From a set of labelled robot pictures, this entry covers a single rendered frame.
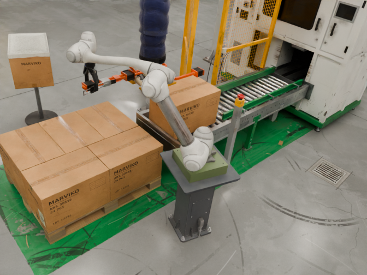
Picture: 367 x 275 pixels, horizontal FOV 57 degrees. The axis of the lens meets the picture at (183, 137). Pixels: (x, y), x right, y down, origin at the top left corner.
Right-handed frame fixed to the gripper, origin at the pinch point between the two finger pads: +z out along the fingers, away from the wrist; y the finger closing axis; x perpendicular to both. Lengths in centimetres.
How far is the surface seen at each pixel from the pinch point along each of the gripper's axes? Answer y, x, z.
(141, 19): 2, -47, -43
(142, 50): 1, -48, -18
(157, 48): -8, -56, -22
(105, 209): -18, 4, 119
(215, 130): -33, -119, 69
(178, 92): 0, -92, 32
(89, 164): -2, 9, 73
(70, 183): -14, 32, 73
